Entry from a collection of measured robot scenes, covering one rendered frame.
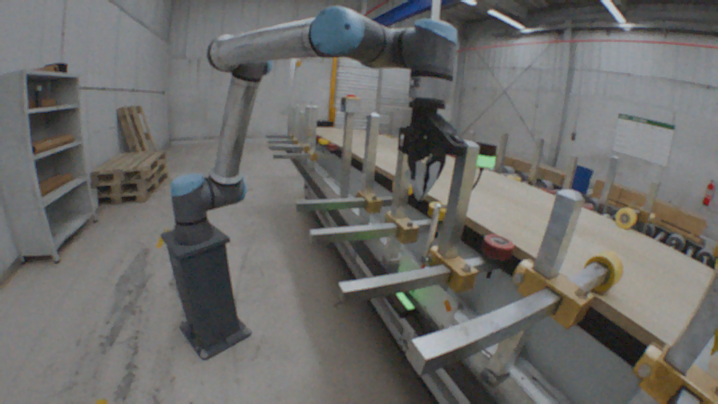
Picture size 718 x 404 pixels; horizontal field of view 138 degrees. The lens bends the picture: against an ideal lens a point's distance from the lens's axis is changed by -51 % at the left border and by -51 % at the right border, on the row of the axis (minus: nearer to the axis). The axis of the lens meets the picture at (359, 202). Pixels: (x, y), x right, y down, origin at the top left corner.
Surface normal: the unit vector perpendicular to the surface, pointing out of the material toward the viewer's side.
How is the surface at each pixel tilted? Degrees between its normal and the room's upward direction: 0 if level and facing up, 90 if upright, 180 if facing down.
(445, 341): 0
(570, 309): 90
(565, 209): 90
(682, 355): 90
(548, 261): 90
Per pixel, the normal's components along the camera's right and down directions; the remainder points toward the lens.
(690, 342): -0.93, 0.04
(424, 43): -0.60, 0.21
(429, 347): 0.08, -0.94
